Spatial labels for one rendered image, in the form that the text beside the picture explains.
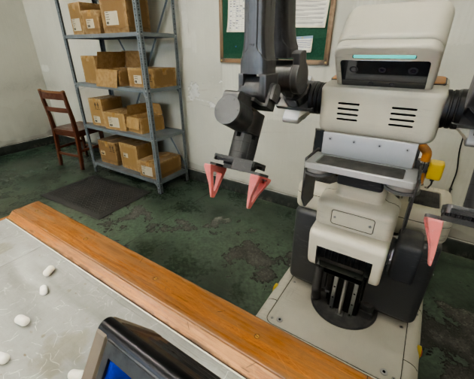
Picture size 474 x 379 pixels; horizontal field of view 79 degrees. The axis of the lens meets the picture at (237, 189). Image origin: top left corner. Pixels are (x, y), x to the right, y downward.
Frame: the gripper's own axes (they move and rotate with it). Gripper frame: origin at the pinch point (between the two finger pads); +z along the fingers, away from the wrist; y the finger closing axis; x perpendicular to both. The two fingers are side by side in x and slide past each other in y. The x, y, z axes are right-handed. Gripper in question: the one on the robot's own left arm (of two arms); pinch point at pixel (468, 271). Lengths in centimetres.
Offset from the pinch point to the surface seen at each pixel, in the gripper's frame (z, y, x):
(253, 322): 24.5, -31.5, 3.0
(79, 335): 36, -63, -15
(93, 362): 10, -27, -41
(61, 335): 37, -66, -17
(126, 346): 7.8, -24.9, -40.6
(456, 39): -109, -6, 138
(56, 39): -115, -422, 135
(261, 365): 27.9, -25.7, -3.4
